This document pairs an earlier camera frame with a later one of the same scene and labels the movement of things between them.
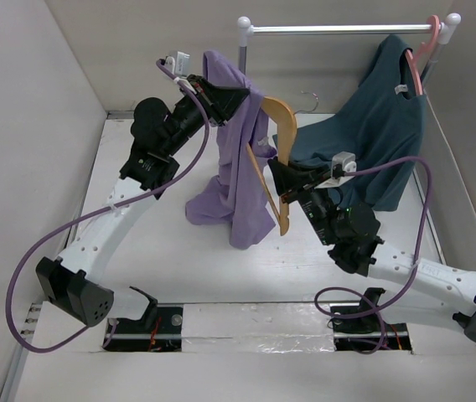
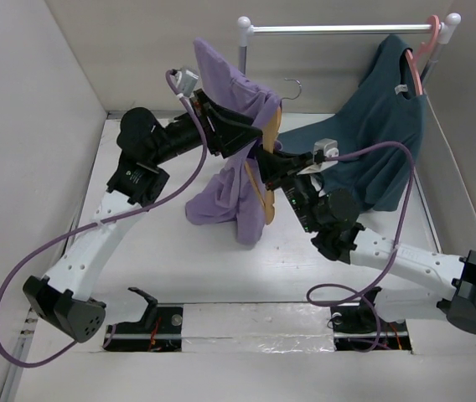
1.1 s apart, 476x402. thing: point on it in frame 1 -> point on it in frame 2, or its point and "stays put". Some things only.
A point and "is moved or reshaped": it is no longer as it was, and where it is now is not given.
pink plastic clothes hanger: [413, 57] stays put
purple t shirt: [238, 199] is moved or reshaped
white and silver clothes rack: [246, 29] stays put
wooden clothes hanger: [281, 210] -> [271, 127]
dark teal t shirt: [385, 121] stays put
